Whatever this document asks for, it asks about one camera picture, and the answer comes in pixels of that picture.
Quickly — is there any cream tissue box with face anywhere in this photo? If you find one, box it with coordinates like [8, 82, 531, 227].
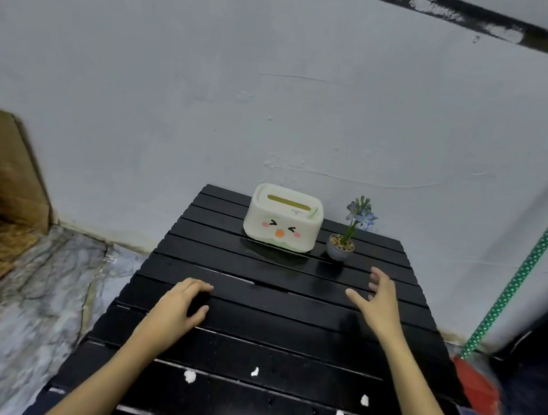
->
[241, 181, 327, 256]

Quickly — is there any broom with green dotted handle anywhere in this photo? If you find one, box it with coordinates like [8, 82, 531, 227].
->
[445, 139, 548, 415]

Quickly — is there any person's left forearm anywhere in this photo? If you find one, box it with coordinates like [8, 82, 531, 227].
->
[40, 308, 177, 415]

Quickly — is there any black panel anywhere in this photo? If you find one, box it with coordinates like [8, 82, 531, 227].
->
[482, 272, 548, 415]

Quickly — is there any small potted purple flower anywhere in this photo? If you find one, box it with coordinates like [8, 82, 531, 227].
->
[324, 192, 381, 266]

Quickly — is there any person's left hand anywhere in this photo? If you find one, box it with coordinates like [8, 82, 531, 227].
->
[136, 272, 216, 362]

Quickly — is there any person's right forearm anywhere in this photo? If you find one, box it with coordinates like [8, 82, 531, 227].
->
[368, 321, 496, 415]

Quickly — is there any person's right hand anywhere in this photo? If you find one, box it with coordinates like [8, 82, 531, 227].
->
[340, 264, 414, 342]

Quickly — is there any large brown cardboard sheet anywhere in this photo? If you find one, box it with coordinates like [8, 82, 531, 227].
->
[0, 106, 65, 234]

